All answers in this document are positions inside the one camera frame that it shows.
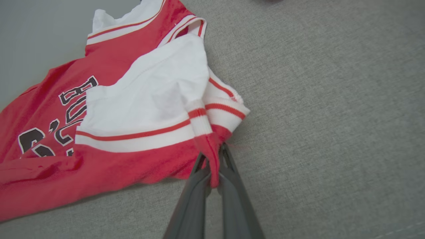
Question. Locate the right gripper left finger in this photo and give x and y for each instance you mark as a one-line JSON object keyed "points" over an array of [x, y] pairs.
{"points": [[189, 212]]}

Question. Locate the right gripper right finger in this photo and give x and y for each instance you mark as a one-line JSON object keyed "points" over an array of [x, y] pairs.
{"points": [[237, 209]]}

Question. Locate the red basketball jersey number 23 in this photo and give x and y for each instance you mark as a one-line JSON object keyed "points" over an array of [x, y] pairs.
{"points": [[116, 166]]}

